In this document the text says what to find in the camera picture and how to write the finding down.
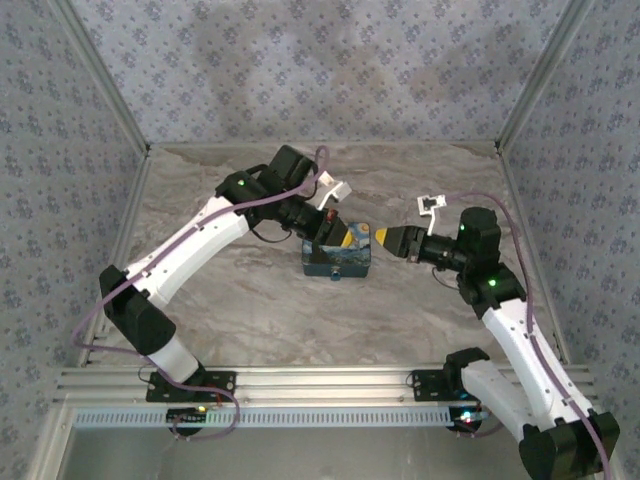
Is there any blue painted tin box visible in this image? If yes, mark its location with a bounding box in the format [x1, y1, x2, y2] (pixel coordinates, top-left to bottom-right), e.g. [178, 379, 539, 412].
[301, 221, 374, 282]

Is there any black controller board with lights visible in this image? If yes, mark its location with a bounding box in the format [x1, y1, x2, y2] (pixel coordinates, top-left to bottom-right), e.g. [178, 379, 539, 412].
[166, 406, 209, 436]
[448, 405, 490, 437]

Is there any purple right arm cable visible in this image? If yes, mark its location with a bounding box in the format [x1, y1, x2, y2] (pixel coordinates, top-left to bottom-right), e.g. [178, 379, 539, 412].
[443, 192, 619, 480]

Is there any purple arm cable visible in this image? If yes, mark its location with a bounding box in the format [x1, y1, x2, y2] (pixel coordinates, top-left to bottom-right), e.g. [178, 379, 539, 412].
[443, 192, 619, 480]
[72, 144, 331, 444]

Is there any aluminium table side rail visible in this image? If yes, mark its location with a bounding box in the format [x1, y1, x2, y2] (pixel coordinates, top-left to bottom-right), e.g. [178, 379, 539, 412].
[78, 148, 154, 369]
[497, 147, 574, 366]

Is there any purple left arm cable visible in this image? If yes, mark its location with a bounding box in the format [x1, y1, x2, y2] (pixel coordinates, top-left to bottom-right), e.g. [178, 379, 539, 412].
[72, 144, 331, 444]

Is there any aluminium mounting rail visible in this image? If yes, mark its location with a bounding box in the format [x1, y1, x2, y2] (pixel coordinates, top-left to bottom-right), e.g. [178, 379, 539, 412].
[52, 364, 599, 405]

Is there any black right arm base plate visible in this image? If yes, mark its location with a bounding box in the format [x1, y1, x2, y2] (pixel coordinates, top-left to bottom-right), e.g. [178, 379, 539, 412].
[410, 368, 481, 403]

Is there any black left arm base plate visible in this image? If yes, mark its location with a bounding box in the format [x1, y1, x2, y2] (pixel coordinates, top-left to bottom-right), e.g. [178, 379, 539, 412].
[145, 368, 238, 404]

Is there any slotted grey cable duct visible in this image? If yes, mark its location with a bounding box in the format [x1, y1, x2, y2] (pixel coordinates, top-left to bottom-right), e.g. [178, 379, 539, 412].
[72, 405, 494, 430]

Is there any aluminium frame post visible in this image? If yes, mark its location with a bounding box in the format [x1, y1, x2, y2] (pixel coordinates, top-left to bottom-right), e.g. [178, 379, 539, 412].
[493, 0, 597, 155]
[49, 0, 152, 157]

